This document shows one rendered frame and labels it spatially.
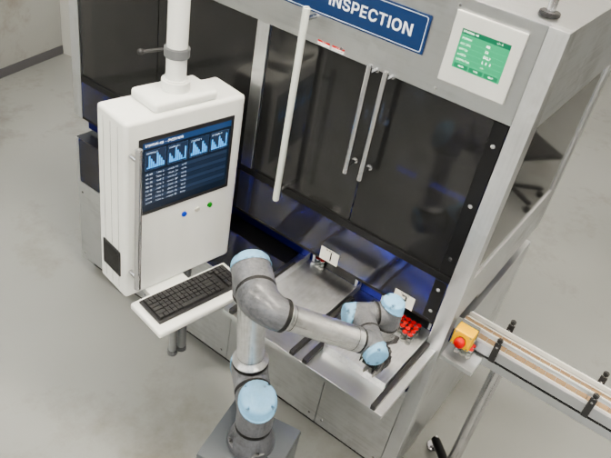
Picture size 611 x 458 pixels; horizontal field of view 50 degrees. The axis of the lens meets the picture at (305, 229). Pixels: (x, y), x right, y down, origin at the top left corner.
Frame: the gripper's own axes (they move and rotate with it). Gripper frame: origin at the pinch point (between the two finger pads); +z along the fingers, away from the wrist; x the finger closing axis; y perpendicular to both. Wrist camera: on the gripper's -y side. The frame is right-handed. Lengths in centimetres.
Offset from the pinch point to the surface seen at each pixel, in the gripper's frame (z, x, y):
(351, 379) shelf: 3.6, -4.9, 5.2
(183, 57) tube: -80, -94, 2
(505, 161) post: -78, 9, -29
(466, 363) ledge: 3.8, 22.5, -32.1
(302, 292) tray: 3.6, -43.4, -17.9
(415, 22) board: -107, -31, -29
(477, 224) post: -54, 8, -29
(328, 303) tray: 3.6, -32.3, -20.5
